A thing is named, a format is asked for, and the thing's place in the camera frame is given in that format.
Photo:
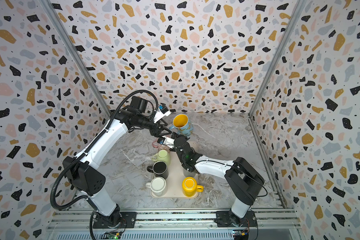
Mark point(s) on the light green mug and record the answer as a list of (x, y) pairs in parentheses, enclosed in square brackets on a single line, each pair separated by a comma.
[(162, 156)]

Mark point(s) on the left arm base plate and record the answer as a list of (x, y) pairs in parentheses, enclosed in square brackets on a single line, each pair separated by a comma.
[(121, 220)]

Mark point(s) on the pink patterned mug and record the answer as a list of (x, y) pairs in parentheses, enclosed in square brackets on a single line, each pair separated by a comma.
[(160, 147)]

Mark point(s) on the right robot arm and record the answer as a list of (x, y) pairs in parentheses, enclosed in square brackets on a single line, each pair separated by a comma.
[(245, 182)]

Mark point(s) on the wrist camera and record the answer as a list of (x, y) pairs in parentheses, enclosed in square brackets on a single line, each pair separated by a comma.
[(166, 141), (161, 112)]

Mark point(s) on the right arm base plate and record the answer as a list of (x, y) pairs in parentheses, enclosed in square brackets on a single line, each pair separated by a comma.
[(228, 219)]

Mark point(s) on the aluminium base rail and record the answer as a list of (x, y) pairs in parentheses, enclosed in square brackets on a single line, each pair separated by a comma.
[(177, 224)]

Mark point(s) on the grey mug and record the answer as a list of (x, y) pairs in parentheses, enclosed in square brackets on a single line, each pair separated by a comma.
[(190, 173)]

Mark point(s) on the light blue yellow-inside mug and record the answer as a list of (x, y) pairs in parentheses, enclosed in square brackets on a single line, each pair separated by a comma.
[(182, 125)]

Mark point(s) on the black mug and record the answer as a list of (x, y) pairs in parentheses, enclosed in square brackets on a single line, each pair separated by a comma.
[(159, 169)]

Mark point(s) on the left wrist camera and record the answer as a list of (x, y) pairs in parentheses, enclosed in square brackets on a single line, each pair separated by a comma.
[(161, 112)]

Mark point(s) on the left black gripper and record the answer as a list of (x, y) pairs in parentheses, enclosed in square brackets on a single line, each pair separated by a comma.
[(156, 133)]

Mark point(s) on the white mug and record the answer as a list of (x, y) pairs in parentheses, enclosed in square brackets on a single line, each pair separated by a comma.
[(158, 186)]

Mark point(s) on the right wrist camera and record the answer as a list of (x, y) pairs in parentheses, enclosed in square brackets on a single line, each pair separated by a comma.
[(166, 141)]

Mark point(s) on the yellow mug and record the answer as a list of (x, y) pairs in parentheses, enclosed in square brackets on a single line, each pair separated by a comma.
[(190, 187)]

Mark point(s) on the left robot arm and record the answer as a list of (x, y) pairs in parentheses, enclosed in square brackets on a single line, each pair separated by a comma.
[(82, 170)]

